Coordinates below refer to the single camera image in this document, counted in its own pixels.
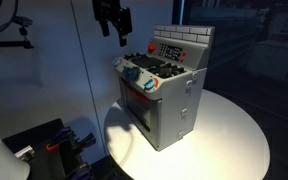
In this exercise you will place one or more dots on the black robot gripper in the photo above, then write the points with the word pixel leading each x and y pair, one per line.
pixel 106 11

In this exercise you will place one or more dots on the blue left stove knob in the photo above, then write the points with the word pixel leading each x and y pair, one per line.
pixel 116 62

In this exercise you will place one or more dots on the black keypad control panel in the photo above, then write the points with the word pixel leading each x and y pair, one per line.
pixel 170 52

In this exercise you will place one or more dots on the black stove burner grate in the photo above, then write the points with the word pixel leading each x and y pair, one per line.
pixel 155 66

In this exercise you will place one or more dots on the blue right stove knob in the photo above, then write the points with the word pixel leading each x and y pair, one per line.
pixel 149 84

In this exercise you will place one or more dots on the grey toy stove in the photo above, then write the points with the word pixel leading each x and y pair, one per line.
pixel 167 112

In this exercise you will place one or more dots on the large red knob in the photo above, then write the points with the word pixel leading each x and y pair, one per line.
pixel 151 47

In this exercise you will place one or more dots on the round white table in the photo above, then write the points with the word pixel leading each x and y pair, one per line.
pixel 226 144

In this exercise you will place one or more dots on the black camera on stand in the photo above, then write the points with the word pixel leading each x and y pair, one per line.
pixel 21 40

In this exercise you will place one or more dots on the black equipment box with cables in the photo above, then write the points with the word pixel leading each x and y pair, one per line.
pixel 55 152

